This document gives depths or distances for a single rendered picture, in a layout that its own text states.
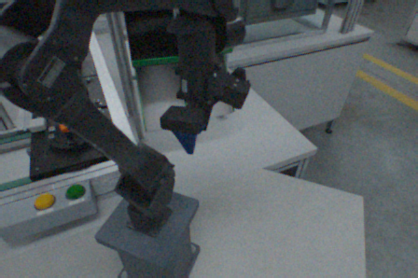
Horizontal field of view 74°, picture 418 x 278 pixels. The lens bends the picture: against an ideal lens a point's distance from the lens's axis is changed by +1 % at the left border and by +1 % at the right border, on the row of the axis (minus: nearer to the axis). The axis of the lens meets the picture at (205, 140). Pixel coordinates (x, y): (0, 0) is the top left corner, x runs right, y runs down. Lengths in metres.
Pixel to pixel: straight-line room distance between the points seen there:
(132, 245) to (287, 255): 0.39
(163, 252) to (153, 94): 0.50
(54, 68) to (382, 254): 1.88
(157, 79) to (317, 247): 0.64
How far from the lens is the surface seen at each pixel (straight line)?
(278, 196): 0.85
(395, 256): 1.99
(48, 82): 0.26
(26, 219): 0.78
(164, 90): 0.86
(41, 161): 0.88
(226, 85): 0.43
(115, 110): 1.01
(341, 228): 0.84
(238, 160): 0.92
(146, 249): 0.52
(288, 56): 1.79
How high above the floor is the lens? 1.51
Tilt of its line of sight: 41 degrees down
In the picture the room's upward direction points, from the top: straight up
